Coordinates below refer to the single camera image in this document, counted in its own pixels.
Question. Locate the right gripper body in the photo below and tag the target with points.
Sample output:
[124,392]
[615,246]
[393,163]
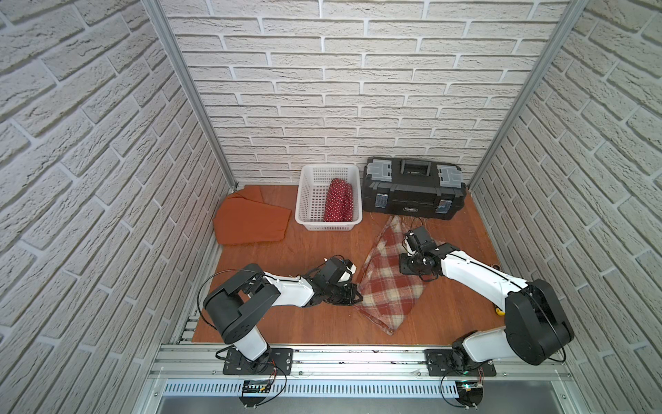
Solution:
[409,265]

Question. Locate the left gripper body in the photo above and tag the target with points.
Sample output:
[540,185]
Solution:
[346,295]

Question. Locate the red plaid skirt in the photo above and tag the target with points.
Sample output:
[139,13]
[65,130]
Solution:
[388,295]

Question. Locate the red polka dot skirt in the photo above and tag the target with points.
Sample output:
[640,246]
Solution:
[339,202]

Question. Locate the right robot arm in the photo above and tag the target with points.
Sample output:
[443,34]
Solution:
[535,324]

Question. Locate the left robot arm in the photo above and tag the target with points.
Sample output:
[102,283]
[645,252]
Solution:
[235,308]

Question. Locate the black plastic toolbox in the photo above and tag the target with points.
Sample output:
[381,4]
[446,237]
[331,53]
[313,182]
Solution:
[415,188]

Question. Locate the white plastic basket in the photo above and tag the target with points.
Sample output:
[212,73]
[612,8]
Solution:
[313,190]

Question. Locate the orange skirt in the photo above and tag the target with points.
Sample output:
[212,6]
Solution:
[244,217]

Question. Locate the left controller board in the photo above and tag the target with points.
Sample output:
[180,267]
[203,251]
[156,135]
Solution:
[254,393]

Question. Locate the controller board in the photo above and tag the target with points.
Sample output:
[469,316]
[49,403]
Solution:
[254,393]
[470,394]

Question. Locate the right controller board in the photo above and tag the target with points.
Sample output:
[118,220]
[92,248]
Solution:
[470,394]

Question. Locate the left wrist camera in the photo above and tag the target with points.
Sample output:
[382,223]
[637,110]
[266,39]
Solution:
[350,268]

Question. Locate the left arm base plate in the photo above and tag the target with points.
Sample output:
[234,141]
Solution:
[277,360]

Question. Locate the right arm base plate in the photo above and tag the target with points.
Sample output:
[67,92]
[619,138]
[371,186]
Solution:
[450,361]

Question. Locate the aluminium mounting rail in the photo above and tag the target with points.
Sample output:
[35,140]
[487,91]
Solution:
[344,362]

